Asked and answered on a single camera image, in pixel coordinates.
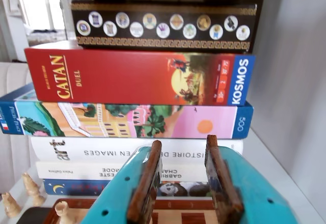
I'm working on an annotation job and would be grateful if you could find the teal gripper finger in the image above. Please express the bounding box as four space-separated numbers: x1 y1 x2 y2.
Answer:
205 134 301 224
81 139 163 224

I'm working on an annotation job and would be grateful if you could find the light wooden chess rook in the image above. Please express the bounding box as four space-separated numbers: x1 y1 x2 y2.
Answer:
55 201 71 224

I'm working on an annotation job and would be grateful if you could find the wooden folding chess board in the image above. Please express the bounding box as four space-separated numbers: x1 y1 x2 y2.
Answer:
42 198 220 224

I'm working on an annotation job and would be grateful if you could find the cream Gabrielle Chanel book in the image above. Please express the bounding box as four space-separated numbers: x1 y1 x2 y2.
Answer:
35 161 212 181

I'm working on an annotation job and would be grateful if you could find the white art history book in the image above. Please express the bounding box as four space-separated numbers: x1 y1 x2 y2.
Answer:
29 135 245 166

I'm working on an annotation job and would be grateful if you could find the pink illustrated puzzle box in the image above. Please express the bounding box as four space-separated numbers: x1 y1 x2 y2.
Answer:
0 82 255 140

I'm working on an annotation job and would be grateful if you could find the red Catan game box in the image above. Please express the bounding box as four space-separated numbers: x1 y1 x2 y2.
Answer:
24 40 256 107

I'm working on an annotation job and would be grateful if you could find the black medallion game box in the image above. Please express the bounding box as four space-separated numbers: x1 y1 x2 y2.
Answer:
70 0 265 54

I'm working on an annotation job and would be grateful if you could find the bright window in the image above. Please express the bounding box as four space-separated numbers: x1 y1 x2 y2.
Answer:
15 0 67 47

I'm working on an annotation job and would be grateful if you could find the small framed wall picture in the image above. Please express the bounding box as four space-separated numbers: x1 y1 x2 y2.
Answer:
6 0 21 13

